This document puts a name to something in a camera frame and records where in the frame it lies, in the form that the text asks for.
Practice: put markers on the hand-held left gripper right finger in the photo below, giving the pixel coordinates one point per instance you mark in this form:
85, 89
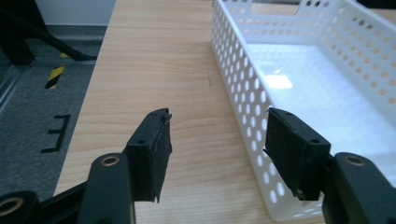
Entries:
294, 155

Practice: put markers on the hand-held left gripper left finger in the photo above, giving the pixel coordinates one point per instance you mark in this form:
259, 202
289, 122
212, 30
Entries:
149, 155

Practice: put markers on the white perforated plastic basket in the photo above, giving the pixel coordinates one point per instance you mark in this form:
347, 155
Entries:
311, 93

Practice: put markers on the black floor tape mark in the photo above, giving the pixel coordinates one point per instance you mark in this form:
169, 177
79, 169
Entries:
59, 132

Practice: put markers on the yellow black striped floor tape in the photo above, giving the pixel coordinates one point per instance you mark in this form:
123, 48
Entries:
54, 76

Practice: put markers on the black stand leg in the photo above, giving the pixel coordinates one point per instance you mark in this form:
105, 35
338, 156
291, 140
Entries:
18, 34

